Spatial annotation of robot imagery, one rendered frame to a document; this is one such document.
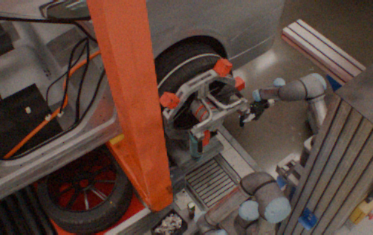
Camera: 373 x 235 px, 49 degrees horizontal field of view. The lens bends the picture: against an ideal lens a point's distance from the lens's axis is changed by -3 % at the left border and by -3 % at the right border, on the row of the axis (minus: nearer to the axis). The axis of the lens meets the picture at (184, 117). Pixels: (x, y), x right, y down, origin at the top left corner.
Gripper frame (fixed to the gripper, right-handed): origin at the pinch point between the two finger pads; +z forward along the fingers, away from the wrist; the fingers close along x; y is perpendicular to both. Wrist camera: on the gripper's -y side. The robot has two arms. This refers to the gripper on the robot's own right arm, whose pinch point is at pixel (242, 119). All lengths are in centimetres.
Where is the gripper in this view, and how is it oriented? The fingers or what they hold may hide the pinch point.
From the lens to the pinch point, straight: 276.3
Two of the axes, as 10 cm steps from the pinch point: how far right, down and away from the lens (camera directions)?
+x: 5.6, 6.6, -5.0
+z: -8.3, 4.7, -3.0
